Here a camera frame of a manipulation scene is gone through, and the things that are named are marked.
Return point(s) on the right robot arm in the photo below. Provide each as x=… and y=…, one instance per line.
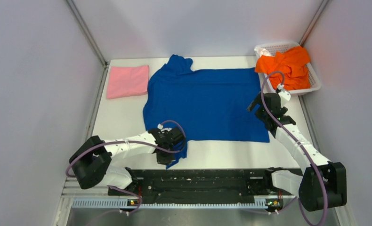
x=323, y=183

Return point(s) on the folded pink t shirt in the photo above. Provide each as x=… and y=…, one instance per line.
x=127, y=81

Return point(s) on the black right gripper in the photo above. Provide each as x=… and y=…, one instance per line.
x=258, y=112

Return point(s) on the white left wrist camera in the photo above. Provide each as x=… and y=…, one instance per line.
x=161, y=127

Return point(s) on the orange t shirt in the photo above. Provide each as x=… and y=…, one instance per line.
x=292, y=63

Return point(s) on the aluminium frame rail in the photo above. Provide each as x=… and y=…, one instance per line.
x=86, y=31

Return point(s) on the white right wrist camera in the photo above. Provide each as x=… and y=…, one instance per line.
x=284, y=95

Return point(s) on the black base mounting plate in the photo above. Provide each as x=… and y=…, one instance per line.
x=205, y=186

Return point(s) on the blue t shirt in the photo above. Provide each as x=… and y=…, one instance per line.
x=209, y=104

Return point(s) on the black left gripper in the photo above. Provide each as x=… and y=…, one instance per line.
x=165, y=160

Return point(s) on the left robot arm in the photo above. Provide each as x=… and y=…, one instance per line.
x=93, y=163

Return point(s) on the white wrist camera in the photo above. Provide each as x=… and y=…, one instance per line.
x=284, y=95
x=161, y=127

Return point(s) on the white slotted cable duct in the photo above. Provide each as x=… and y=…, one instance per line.
x=123, y=203

